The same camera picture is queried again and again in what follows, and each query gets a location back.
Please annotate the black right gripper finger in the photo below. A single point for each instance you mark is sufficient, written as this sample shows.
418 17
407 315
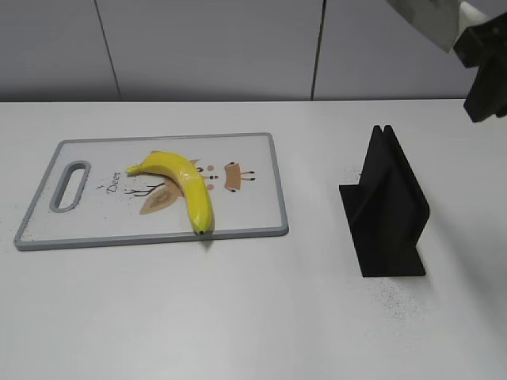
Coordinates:
481 42

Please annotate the yellow plastic banana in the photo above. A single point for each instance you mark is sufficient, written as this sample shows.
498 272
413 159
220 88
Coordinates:
184 173

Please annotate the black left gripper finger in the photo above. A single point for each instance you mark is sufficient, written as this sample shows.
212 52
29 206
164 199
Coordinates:
487 96

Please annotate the grey rimmed white cutting board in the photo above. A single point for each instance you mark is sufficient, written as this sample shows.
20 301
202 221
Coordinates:
86 199

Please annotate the white handled kitchen knife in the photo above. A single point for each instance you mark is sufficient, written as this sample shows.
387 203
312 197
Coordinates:
440 21

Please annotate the black knife stand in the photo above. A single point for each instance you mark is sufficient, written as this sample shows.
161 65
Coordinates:
386 210

